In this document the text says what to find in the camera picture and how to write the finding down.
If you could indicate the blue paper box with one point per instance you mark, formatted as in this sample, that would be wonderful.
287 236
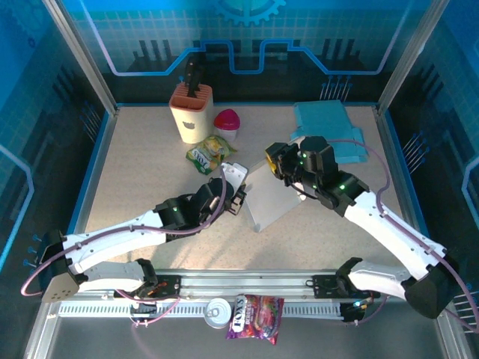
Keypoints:
325 119

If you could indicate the white jar pink lid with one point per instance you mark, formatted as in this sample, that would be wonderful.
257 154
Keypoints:
226 119

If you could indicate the aluminium mounting rail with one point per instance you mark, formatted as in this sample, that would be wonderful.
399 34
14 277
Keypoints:
243 281

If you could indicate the beige knife block orange top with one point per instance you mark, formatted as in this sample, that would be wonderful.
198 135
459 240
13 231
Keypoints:
191 127

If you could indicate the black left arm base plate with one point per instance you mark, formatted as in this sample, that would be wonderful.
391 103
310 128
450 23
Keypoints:
168 286

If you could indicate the aluminium frame post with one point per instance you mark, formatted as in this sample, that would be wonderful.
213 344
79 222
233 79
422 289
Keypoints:
408 56
83 56

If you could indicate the white paper box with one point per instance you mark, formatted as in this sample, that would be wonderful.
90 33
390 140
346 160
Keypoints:
269 202

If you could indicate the silver tin can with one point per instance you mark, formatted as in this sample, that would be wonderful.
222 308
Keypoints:
218 312

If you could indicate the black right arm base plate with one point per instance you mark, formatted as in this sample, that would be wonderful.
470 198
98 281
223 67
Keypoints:
323 286

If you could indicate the purple Fox's berries candy bag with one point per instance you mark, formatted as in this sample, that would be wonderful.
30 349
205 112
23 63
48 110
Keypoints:
258 318

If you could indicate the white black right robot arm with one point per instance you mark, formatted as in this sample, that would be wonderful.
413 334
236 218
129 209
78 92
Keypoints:
393 232

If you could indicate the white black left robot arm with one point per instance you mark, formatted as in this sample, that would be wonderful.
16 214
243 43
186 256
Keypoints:
112 239

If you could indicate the green Fox's candy bag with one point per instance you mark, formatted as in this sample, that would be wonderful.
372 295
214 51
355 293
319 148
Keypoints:
209 153

